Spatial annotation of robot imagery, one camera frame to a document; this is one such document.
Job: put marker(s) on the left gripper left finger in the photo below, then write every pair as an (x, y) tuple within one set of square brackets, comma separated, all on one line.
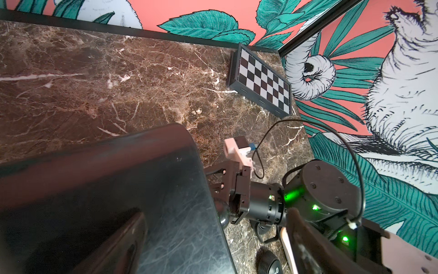
[(120, 253)]

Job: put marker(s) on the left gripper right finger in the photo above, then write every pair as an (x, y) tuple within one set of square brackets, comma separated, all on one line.
[(331, 259)]

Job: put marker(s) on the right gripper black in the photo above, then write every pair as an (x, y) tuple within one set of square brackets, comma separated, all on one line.
[(232, 194)]

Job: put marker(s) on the black drawer cabinet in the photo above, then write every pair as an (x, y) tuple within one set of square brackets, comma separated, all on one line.
[(58, 208)]

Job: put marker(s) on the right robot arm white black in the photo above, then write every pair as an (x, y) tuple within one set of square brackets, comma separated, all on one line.
[(312, 211)]

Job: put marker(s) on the black white checkerboard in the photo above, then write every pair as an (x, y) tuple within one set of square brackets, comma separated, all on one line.
[(251, 77)]

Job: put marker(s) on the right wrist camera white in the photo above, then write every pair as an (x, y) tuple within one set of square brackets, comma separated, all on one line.
[(237, 149)]

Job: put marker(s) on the right black frame post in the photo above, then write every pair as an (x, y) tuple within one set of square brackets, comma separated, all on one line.
[(327, 18)]

